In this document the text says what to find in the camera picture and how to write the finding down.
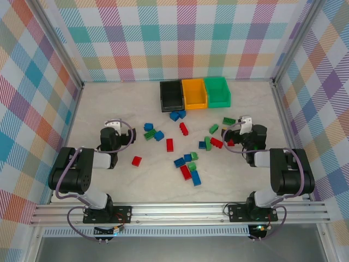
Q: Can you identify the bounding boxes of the aluminium frame post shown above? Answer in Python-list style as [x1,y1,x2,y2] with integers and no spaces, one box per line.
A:
[272,0,327,85]
[32,0,85,90]

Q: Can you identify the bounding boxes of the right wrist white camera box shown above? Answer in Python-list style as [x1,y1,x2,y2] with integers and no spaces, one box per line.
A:
[238,115,253,135]

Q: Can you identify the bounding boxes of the black plastic bin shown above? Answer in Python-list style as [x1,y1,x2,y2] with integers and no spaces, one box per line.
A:
[159,80,186,113]

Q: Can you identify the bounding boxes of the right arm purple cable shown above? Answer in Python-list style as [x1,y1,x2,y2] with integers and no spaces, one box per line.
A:
[222,122,304,242]

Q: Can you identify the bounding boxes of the aluminium side rail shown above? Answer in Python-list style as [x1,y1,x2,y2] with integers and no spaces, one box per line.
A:
[47,83,85,205]
[271,79,314,204]

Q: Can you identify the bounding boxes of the yellow plastic bin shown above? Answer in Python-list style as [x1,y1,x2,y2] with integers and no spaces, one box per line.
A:
[181,78,208,110]

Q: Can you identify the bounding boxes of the black connector board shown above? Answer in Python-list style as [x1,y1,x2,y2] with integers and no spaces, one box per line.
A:
[247,223,273,242]
[93,225,125,245]

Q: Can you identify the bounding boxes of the aluminium mounting rail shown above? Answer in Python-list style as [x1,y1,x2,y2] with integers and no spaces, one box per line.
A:
[29,202,331,227]

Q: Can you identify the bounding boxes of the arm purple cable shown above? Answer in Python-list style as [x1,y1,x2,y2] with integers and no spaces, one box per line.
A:
[55,118,137,243]
[222,122,304,242]

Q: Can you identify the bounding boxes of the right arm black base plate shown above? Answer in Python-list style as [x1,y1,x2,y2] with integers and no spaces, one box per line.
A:
[227,204,279,223]

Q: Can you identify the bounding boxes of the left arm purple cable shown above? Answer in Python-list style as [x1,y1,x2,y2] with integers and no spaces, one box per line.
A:
[55,118,137,243]

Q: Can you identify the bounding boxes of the white slotted cable duct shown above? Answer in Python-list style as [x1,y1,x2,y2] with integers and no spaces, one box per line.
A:
[43,228,251,237]

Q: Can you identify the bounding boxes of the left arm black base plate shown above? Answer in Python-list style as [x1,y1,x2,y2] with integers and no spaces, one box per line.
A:
[82,205,133,224]

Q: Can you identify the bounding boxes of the green plastic bin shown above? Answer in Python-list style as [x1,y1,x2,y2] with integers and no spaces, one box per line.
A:
[203,76,232,109]

